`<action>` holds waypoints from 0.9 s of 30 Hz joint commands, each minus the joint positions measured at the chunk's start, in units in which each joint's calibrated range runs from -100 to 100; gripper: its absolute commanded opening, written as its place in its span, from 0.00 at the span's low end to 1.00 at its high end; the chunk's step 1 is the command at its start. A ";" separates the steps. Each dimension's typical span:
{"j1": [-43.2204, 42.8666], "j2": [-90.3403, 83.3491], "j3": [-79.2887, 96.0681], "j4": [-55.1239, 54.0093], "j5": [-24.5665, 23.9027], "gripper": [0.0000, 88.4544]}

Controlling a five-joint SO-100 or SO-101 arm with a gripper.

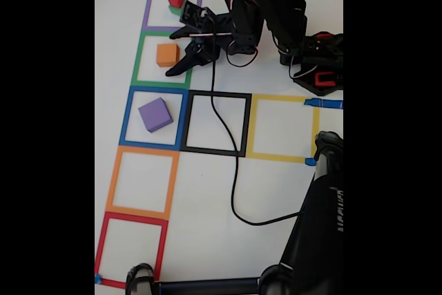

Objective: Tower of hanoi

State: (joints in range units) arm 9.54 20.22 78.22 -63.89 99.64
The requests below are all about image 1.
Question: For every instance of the red base clamp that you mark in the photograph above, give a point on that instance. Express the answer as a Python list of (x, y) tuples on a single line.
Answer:
[(317, 79)]

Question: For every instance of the blue square frame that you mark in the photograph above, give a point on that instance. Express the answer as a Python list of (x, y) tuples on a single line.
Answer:
[(125, 122)]

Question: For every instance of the orange square frame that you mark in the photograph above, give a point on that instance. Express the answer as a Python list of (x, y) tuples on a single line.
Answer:
[(112, 184)]

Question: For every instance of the large purple cube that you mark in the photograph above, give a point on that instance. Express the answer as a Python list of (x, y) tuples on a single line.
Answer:
[(155, 115)]

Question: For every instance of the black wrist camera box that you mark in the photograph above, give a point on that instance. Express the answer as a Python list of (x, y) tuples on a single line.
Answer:
[(191, 15)]

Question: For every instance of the yellow square frame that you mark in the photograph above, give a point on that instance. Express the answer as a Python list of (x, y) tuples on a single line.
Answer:
[(252, 129)]

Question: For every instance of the orange cube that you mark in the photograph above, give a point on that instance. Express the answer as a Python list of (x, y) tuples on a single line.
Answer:
[(167, 55)]

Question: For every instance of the green cube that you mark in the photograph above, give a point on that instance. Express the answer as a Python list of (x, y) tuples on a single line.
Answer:
[(174, 10)]

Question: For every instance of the green square frame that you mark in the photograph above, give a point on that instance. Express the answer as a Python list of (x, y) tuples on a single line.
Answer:
[(136, 63)]

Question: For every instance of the purple square frame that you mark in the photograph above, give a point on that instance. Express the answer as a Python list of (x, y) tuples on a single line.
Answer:
[(148, 8)]

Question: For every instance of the black square frame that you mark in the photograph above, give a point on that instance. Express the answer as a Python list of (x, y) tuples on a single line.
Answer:
[(184, 122)]

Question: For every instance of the black camera tripod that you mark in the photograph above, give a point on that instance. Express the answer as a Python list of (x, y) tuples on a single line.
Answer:
[(317, 226)]

